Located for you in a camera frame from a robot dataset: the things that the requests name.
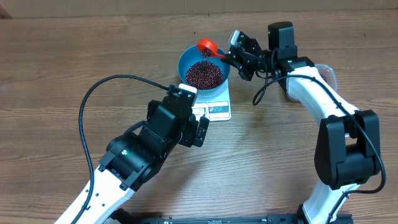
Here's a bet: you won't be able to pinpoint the orange scoop with blue handle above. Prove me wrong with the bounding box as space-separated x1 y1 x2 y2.
197 38 225 58

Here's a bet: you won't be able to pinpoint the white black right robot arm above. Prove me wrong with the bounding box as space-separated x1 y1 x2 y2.
223 21 386 223

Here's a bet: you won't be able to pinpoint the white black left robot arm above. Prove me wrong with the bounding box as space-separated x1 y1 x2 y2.
57 91 209 223

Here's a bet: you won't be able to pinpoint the white kitchen scale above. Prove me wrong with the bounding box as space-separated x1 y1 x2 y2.
192 80 231 122

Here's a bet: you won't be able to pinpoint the red beans in bowl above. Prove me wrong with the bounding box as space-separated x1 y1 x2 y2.
185 60 223 90

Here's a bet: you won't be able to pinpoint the clear plastic container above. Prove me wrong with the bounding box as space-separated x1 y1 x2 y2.
286 63 338 101

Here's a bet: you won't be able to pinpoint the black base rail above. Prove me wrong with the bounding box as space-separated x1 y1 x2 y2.
108 205 354 224

